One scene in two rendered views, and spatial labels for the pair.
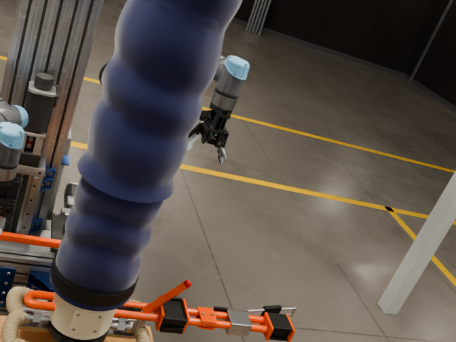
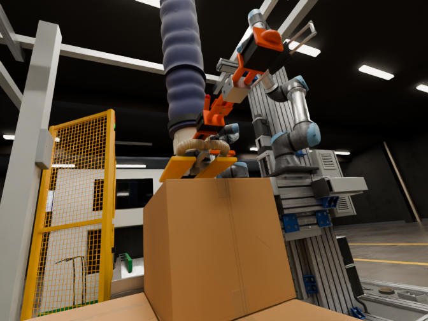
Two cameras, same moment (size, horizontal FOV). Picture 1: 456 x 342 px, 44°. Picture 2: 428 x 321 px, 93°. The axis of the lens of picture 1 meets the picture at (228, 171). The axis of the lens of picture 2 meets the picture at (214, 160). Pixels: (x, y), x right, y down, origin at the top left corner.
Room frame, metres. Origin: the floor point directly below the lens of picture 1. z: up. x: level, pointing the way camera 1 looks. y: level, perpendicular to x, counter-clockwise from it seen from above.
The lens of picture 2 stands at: (1.29, -0.72, 0.78)
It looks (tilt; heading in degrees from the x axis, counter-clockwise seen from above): 19 degrees up; 89
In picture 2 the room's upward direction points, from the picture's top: 8 degrees counter-clockwise
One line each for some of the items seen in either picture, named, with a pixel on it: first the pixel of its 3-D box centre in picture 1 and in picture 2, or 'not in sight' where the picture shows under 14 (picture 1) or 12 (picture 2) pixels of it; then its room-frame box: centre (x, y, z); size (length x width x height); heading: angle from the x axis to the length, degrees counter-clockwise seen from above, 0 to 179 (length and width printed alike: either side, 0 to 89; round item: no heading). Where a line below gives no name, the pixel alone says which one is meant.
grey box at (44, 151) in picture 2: not in sight; (45, 149); (-0.10, 0.88, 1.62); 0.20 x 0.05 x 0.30; 115
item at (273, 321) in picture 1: (277, 327); (258, 52); (1.45, -0.33, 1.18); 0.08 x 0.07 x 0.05; 114
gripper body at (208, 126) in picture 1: (215, 125); not in sight; (1.63, 0.09, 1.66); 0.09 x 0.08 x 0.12; 24
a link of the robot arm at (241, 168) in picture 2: not in sight; (239, 171); (1.52, 0.86, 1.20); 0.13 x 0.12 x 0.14; 170
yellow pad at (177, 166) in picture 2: not in sight; (174, 168); (1.13, 0.19, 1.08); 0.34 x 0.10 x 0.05; 114
